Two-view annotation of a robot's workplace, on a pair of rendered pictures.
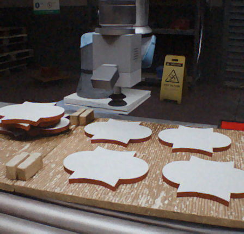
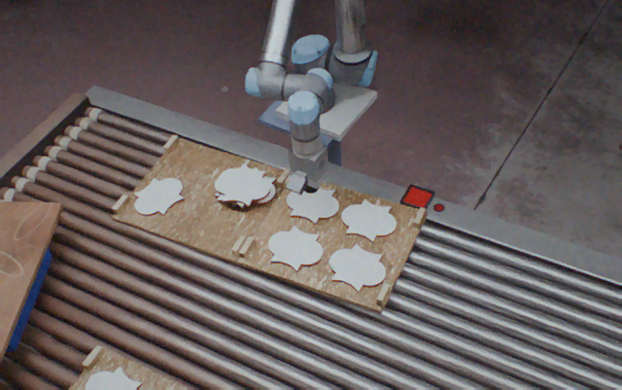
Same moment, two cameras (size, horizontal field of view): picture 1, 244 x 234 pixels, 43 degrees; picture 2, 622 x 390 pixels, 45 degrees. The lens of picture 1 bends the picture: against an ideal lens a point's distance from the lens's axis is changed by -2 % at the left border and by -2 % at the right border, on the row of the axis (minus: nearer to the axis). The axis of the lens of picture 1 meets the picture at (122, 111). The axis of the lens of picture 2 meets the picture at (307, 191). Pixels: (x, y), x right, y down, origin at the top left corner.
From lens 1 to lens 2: 151 cm
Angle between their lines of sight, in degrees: 31
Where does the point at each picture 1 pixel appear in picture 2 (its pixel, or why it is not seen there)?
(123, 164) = (307, 249)
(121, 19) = (306, 150)
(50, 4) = not seen: outside the picture
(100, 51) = (293, 161)
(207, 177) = (356, 267)
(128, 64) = (314, 176)
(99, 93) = not seen: hidden behind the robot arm
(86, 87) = not seen: hidden behind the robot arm
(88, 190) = (282, 269)
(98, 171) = (290, 255)
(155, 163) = (329, 247)
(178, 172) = (339, 261)
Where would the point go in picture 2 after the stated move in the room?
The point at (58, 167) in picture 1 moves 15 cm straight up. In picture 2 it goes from (264, 245) to (258, 208)
